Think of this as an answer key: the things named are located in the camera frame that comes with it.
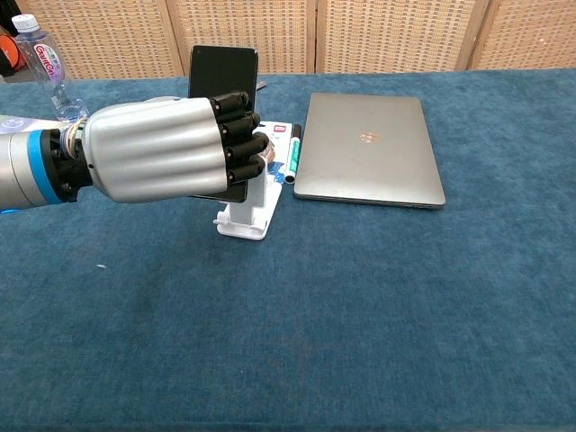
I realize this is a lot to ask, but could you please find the clear plastic water bottle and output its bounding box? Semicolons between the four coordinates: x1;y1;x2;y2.
11;13;89;123

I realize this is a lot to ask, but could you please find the black smartphone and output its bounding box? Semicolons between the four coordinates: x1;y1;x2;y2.
187;44;259;203

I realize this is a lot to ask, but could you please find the grey closed laptop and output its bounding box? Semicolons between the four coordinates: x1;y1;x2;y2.
292;92;446;212

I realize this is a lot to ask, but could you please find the blue table cloth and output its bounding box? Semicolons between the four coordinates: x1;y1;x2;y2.
0;67;576;432

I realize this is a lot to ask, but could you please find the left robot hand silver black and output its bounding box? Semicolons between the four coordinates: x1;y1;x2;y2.
80;91;271;204

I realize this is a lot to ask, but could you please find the wooden folding screen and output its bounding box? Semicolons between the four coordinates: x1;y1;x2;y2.
15;0;576;80

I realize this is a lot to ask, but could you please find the green black marker pen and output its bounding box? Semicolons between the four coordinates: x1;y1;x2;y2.
284;124;303;185

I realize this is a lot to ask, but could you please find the orange black background object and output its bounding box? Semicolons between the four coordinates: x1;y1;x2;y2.
0;25;23;78

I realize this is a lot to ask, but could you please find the white phone stand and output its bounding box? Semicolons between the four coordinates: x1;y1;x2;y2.
212;155;284;242

